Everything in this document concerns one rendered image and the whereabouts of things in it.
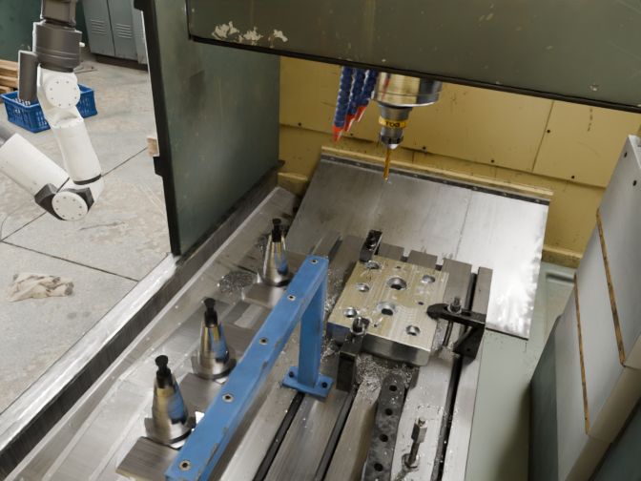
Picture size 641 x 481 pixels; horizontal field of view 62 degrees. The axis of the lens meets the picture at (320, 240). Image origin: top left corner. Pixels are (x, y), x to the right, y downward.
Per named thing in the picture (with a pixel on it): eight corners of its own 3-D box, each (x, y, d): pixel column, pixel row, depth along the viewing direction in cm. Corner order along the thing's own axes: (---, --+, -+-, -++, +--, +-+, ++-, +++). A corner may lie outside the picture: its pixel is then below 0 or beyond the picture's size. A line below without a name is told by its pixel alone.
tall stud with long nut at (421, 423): (402, 467, 99) (413, 422, 91) (404, 454, 101) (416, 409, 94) (417, 471, 98) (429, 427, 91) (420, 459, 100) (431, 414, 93)
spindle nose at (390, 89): (443, 113, 84) (459, 32, 77) (343, 99, 86) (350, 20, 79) (445, 83, 97) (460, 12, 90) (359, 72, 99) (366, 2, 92)
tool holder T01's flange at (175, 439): (183, 456, 65) (181, 444, 63) (137, 445, 66) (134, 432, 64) (204, 415, 70) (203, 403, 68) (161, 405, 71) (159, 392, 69)
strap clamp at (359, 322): (335, 388, 113) (341, 337, 105) (353, 346, 123) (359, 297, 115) (350, 393, 112) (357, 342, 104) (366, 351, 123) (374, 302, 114)
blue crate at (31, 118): (33, 135, 419) (26, 108, 407) (4, 120, 438) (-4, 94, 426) (101, 114, 462) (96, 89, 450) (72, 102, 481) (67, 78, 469)
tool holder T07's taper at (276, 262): (280, 281, 90) (281, 248, 86) (258, 273, 92) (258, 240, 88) (293, 267, 94) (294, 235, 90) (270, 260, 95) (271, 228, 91)
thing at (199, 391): (160, 400, 70) (159, 396, 70) (181, 372, 75) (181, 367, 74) (207, 417, 69) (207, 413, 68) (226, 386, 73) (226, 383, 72)
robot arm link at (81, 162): (77, 141, 114) (104, 218, 124) (93, 123, 122) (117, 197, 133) (29, 144, 114) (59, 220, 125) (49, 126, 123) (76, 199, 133)
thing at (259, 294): (237, 301, 88) (236, 297, 87) (250, 282, 92) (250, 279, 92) (275, 312, 86) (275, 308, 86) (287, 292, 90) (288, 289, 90)
